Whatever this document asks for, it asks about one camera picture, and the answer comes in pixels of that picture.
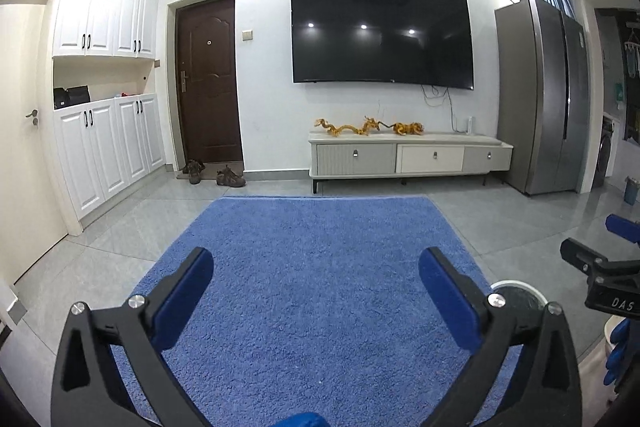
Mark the white round bin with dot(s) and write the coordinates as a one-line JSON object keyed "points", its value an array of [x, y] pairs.
{"points": [[522, 297]]}

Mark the beige light switch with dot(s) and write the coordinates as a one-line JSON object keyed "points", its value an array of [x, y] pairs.
{"points": [[246, 35]]}

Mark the white television cabinet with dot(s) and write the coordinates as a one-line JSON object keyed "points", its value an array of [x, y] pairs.
{"points": [[400, 157]]}

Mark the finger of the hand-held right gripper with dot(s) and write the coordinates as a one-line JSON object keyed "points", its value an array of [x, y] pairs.
{"points": [[622, 229], [582, 257]]}

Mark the white cabinet unit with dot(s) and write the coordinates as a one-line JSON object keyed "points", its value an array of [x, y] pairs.
{"points": [[100, 7]]}

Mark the golden tiger figurine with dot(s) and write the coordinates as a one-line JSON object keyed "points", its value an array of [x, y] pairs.
{"points": [[409, 129]]}

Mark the black bags on shelf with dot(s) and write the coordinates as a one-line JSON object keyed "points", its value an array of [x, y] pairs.
{"points": [[72, 98]]}

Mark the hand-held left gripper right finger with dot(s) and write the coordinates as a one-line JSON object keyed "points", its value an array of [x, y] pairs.
{"points": [[450, 297]]}

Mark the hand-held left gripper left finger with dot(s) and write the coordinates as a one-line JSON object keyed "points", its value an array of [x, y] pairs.
{"points": [[182, 297]]}

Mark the white interior door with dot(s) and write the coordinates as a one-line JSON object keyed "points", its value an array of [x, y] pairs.
{"points": [[25, 182]]}

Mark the golden dragon figurine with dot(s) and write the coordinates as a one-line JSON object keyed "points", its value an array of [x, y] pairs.
{"points": [[375, 126], [337, 129]]}

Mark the white plastic container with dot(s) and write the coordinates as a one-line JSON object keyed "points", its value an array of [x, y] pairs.
{"points": [[611, 332]]}

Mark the grey refrigerator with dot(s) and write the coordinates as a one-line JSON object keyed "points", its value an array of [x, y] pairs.
{"points": [[535, 97]]}

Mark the washing machine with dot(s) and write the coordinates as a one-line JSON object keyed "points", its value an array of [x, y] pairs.
{"points": [[605, 152]]}

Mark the person's right hand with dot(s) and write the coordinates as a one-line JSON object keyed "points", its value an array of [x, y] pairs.
{"points": [[617, 357]]}

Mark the white router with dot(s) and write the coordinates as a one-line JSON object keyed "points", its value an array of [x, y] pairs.
{"points": [[467, 126]]}

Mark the brown shoes pair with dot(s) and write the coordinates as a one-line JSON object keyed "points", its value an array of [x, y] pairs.
{"points": [[192, 172], [230, 177]]}

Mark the blue bucket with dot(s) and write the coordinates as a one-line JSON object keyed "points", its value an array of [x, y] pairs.
{"points": [[633, 192]]}

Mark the dark brown entrance door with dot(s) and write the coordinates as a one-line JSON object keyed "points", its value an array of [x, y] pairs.
{"points": [[207, 82]]}

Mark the black wall television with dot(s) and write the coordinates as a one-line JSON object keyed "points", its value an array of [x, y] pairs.
{"points": [[380, 32]]}

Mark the blue rug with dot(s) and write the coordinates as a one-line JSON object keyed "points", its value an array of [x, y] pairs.
{"points": [[310, 307]]}

